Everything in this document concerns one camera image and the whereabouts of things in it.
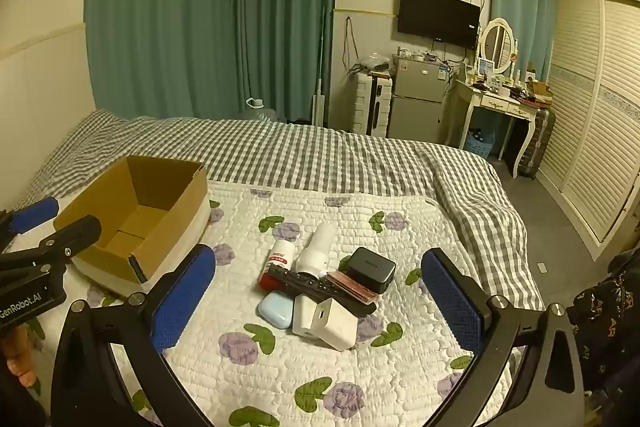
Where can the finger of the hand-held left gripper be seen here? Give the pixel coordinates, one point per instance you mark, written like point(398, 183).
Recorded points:
point(35, 212)
point(75, 233)

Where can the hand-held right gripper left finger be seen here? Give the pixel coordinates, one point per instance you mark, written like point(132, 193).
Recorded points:
point(182, 299)

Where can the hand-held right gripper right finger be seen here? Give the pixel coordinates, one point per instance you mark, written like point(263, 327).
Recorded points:
point(452, 302)

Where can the cardboard box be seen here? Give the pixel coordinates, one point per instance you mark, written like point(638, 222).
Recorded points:
point(167, 187)

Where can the person's left hand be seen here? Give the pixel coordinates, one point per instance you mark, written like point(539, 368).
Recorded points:
point(20, 357)

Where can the black rounded case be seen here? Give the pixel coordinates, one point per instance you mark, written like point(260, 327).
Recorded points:
point(370, 268)

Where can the light blue case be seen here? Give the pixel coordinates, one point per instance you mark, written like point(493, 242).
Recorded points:
point(275, 310)

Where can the red flat pack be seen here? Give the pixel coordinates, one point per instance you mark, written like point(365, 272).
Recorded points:
point(351, 287)

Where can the white bottle with red label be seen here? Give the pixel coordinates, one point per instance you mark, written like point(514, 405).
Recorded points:
point(281, 258)

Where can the black remote control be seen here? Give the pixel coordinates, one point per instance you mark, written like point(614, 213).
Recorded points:
point(300, 285)

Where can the white power adapter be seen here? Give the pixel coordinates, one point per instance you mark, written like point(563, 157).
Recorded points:
point(325, 324)

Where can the white floral quilt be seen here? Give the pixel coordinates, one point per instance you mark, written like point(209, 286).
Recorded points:
point(350, 382)

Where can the white cylindrical bottle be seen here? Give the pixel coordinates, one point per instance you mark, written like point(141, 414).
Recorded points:
point(317, 247)

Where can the blue plastic basket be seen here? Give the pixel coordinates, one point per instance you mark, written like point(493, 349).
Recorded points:
point(478, 144)

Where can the person's dark floral clothing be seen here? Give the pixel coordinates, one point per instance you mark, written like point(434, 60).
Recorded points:
point(612, 332)

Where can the dark plaid suitcase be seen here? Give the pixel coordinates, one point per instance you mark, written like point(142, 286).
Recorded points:
point(537, 142)

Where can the grey gingham bedsheet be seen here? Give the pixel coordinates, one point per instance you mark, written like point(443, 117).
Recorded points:
point(325, 157)

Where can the clear water jug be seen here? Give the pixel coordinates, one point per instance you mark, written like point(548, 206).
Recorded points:
point(257, 113)

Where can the silver small refrigerator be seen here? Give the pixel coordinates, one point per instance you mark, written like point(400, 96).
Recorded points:
point(417, 102)

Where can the white dressing table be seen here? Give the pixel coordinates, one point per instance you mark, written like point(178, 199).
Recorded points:
point(492, 102)

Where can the white ribbed suitcase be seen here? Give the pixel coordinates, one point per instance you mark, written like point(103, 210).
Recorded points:
point(367, 107)

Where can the white flat mop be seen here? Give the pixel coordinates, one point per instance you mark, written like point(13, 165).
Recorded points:
point(318, 107)

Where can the white louvered wardrobe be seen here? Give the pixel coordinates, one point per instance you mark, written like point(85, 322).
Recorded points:
point(595, 107)

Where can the clear plastic bag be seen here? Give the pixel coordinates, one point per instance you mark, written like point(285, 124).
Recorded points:
point(375, 63)

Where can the wide green curtain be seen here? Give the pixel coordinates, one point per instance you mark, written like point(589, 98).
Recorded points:
point(200, 7)

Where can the white oval vanity mirror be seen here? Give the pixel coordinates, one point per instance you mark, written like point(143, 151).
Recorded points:
point(497, 42)

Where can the black wall television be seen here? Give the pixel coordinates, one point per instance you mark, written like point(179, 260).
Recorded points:
point(437, 17)

